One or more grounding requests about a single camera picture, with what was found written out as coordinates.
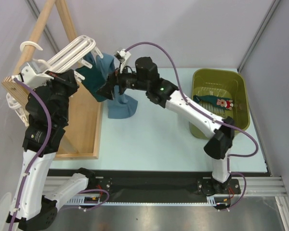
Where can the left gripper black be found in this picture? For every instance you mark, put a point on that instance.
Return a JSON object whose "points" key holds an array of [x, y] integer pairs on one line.
{"points": [[68, 77]]}

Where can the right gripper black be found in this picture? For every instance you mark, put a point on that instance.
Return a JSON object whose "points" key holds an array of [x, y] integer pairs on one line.
{"points": [[111, 82]]}

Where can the dark green sock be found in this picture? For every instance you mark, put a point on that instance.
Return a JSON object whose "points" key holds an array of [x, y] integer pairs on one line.
{"points": [[94, 79]]}

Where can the blue sock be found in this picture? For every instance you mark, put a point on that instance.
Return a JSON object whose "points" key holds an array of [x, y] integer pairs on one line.
{"points": [[122, 106]]}

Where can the white plastic clip hanger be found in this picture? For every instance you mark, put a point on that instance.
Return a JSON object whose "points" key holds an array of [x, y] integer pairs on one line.
{"points": [[61, 62]]}

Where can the green sock with reindeer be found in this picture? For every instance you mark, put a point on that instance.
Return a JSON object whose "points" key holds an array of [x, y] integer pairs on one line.
{"points": [[219, 102]]}

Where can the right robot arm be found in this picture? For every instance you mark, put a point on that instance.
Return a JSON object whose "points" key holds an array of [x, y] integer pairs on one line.
{"points": [[167, 95]]}

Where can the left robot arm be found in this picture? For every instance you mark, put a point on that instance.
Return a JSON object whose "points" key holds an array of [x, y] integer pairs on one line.
{"points": [[47, 106]]}

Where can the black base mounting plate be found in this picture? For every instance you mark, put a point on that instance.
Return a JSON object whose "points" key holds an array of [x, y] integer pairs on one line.
{"points": [[158, 187]]}

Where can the olive green plastic basket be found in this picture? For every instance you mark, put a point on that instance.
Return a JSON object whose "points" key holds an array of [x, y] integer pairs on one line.
{"points": [[222, 93]]}

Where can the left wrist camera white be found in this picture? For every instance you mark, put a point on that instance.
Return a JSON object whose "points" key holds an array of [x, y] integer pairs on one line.
{"points": [[31, 75]]}

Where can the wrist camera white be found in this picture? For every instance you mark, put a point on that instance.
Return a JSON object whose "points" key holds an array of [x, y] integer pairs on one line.
{"points": [[123, 56], [31, 75]]}

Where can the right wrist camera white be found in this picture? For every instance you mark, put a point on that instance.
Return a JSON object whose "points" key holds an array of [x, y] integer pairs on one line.
{"points": [[123, 56]]}

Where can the wooden drying rack frame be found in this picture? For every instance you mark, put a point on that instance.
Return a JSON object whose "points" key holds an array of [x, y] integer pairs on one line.
{"points": [[82, 135]]}

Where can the aluminium rail frame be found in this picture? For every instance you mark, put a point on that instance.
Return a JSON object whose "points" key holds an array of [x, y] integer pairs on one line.
{"points": [[250, 187]]}

